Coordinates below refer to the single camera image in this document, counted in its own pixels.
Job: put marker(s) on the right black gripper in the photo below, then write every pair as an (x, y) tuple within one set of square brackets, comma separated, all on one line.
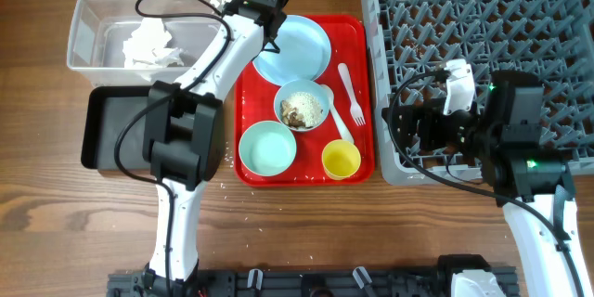
[(431, 112)]

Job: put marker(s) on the yellow plastic cup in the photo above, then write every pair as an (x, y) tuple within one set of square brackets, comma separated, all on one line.
[(341, 159)]

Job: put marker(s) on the rice and food leftovers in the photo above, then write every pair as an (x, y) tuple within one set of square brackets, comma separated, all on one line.
[(301, 111)]

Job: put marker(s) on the light blue bowl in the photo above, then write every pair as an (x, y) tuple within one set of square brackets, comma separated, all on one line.
[(301, 86)]

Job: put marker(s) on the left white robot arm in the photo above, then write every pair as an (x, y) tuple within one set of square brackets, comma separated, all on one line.
[(184, 136)]

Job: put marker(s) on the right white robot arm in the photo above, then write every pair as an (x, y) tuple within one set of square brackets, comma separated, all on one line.
[(532, 184)]

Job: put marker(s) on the grey dishwasher rack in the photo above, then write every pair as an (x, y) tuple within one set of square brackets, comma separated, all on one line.
[(553, 39)]

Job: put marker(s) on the black food waste tray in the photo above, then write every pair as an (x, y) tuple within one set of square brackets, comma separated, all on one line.
[(110, 109)]

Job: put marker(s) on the clear plastic waste bin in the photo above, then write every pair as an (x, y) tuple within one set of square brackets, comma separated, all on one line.
[(100, 27)]

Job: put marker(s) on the white plastic fork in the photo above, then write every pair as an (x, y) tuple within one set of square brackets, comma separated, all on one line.
[(355, 109)]

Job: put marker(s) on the red serving tray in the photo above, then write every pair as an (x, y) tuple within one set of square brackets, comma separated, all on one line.
[(255, 103)]

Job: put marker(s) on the white plastic spoon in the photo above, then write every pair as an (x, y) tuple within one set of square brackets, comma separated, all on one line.
[(341, 127)]

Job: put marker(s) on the light blue plate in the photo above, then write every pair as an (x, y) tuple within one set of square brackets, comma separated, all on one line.
[(304, 52)]

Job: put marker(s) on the mint green bowl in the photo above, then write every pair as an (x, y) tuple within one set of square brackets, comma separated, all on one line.
[(267, 148)]

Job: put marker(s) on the crumpled white paper napkin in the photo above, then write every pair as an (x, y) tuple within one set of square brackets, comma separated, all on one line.
[(147, 48)]

